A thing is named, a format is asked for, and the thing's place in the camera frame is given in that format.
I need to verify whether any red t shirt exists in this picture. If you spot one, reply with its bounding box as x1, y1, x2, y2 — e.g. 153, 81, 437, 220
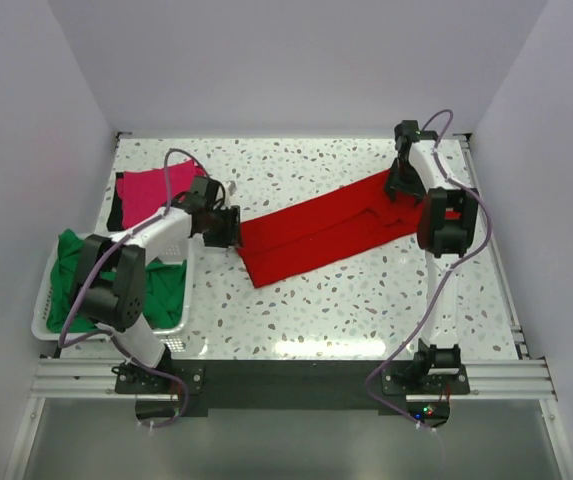
237, 171, 422, 288

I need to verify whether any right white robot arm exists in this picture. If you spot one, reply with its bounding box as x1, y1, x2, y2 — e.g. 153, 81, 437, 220
384, 120, 478, 393

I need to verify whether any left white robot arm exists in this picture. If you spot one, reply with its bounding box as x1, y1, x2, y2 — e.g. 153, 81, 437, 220
58, 176, 241, 392

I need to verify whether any green t shirt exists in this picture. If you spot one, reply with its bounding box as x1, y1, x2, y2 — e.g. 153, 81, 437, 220
45, 229, 187, 334

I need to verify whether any folded pink t shirt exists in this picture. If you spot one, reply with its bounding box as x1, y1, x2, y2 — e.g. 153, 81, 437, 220
116, 160, 202, 228

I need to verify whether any folded black t shirt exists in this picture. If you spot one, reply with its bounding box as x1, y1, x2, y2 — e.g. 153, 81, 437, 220
106, 172, 124, 232

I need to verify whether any white plastic laundry basket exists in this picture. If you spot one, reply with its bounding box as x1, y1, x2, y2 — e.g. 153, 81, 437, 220
31, 233, 195, 341

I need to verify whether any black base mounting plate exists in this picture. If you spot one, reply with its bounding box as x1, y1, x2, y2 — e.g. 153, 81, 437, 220
111, 360, 471, 422

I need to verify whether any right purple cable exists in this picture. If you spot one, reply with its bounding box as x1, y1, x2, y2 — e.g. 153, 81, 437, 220
365, 109, 492, 418

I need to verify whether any purple cable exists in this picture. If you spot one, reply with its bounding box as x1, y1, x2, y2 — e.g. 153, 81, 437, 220
57, 147, 217, 429
365, 109, 492, 418

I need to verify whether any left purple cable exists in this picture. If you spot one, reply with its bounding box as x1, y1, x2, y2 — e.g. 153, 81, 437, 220
57, 147, 217, 429

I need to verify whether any aluminium front rail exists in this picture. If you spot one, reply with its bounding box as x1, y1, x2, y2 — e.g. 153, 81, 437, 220
29, 358, 557, 400

